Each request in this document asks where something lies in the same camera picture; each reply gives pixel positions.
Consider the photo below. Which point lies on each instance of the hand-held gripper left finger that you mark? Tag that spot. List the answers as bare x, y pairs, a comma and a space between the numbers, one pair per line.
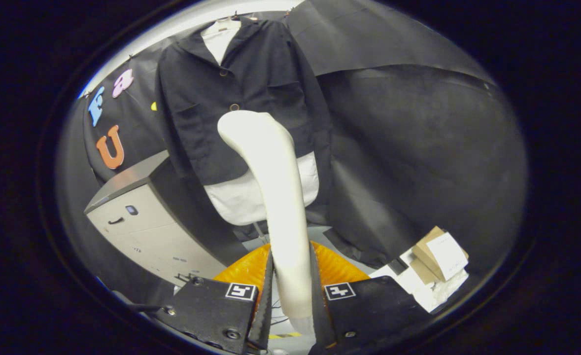
263, 325

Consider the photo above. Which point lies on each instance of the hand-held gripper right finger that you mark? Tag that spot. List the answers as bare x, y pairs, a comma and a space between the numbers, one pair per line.
322, 325

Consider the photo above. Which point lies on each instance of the black suit jacket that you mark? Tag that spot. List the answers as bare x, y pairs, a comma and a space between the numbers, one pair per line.
196, 128

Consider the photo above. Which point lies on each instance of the grey drawer cabinet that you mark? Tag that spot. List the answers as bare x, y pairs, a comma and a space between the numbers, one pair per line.
137, 236

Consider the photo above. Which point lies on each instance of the black backdrop cloth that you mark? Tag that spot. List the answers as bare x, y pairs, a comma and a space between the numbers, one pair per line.
418, 162

